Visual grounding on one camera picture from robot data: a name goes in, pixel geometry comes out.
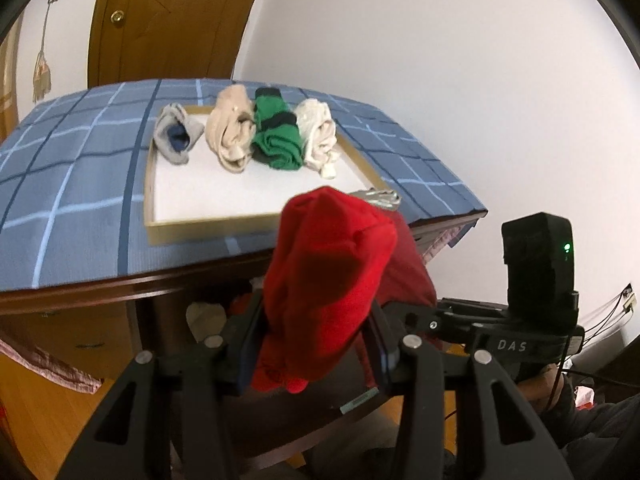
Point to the hanging tassel ornament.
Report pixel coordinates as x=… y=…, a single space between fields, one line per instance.
x=42 y=72

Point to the brass door knob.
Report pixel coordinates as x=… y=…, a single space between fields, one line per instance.
x=118 y=16

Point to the small white label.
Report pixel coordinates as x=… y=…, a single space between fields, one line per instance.
x=359 y=401

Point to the beige sock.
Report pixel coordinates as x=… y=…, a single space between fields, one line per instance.
x=227 y=130

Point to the red sock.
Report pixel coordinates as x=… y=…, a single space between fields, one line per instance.
x=320 y=280

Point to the wooden tray with white bottom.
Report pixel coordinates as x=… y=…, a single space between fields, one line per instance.
x=200 y=195

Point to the wooden door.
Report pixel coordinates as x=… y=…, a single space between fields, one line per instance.
x=175 y=25

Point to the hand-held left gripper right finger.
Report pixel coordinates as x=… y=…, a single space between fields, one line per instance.
x=380 y=355

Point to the pink striped cloth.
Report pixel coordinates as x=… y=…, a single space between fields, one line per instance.
x=440 y=242

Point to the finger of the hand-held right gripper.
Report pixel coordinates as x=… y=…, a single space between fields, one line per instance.
x=475 y=307
x=425 y=322

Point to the dark red underwear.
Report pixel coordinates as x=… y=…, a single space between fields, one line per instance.
x=407 y=270

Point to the maroon underwear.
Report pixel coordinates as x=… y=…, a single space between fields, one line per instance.
x=240 y=305

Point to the dark wooden drawer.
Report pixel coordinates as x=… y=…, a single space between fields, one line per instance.
x=300 y=430

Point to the wall socket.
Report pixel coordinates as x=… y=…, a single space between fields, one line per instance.
x=629 y=300

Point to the white sock bundle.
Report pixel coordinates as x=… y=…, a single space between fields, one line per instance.
x=315 y=130

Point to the blue plaid tablecloth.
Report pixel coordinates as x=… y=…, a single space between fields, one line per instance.
x=75 y=160

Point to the green and black sock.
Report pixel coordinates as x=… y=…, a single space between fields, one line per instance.
x=275 y=145

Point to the small cream underwear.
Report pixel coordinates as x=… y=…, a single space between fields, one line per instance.
x=205 y=317

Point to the grey folded cloth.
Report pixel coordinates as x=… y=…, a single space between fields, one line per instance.
x=380 y=199

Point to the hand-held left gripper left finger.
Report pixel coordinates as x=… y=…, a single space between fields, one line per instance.
x=246 y=360

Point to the grey and navy sock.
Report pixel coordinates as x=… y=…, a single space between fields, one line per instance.
x=167 y=132

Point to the person's right hand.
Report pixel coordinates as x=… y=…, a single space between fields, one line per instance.
x=537 y=387

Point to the person's right forearm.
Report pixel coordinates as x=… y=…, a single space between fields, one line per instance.
x=600 y=425

